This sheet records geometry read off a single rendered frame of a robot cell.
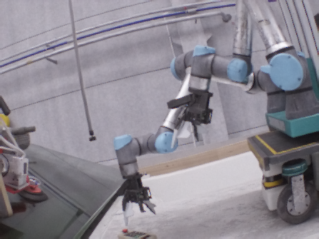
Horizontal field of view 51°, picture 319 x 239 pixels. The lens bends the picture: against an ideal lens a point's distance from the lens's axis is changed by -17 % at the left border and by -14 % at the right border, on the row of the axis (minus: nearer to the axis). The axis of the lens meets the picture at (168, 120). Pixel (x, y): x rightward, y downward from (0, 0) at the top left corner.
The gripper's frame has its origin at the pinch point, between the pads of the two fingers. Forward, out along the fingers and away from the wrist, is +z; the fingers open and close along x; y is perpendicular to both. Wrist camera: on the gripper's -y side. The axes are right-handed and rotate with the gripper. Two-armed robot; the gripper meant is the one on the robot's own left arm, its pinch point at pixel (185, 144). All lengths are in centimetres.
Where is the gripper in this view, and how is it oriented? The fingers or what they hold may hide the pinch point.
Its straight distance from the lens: 139.4
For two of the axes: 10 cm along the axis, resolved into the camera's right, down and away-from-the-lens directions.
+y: 7.8, 2.7, -5.7
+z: -1.5, 9.6, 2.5
